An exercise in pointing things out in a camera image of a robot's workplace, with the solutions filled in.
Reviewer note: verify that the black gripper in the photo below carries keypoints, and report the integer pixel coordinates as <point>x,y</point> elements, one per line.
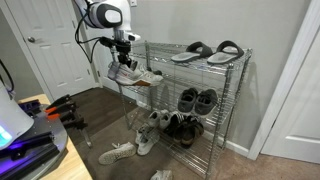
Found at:
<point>121,48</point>

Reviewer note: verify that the dark grey sneaker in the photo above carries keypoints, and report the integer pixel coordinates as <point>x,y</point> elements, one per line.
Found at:
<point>187,100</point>
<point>206,101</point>

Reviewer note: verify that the white Nike running shoe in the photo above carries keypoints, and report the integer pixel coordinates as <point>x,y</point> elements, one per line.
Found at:
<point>116,154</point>
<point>161,175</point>

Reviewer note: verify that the worn grey white sneaker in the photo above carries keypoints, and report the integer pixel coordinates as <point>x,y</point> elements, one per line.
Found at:
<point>140,136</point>
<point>148,143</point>

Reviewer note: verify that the black Nike sneaker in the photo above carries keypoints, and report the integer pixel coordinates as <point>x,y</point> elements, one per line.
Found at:
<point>156,72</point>

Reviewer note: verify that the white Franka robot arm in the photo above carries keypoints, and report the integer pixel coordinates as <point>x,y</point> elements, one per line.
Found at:
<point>106,15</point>

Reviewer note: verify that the brown black shoe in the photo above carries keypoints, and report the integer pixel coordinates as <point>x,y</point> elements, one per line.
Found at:
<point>194,131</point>
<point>181,132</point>

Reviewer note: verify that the white sneaker with gum sole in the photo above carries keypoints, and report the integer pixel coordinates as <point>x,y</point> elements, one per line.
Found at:
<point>146,78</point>
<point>112,70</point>

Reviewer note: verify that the white door frame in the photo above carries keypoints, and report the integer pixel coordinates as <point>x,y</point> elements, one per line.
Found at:
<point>291,66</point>

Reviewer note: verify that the black orange bar clamp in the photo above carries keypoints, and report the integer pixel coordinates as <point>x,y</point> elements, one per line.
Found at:
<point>60,100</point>
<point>75,124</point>
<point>61,108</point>

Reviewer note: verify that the white door with knob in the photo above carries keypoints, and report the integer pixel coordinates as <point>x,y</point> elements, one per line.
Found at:
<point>56,50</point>

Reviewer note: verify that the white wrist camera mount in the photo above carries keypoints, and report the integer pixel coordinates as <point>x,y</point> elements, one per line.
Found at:
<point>132,36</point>

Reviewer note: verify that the round grey mounting plate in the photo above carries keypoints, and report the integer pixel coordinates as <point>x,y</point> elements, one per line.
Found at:
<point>55,133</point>

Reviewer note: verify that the white wall switch plate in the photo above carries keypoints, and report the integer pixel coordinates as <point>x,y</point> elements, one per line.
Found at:
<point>133,2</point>

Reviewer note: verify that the white sneaker with blue insole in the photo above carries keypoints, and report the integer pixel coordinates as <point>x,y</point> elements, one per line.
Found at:
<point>165,120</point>
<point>154,119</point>

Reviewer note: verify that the black shoe with white stripes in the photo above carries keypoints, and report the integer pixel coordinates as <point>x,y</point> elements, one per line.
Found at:
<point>173,123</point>

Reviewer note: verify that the silver door knob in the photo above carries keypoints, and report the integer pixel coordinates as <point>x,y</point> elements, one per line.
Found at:
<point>31,39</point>

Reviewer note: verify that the black slide sandal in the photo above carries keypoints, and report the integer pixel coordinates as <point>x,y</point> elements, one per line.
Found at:
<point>193,53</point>
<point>226,53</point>

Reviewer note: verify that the black aluminium extrusion bar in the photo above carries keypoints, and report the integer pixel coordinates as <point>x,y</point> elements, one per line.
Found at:
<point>33,161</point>
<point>30,141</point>
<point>28,106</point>

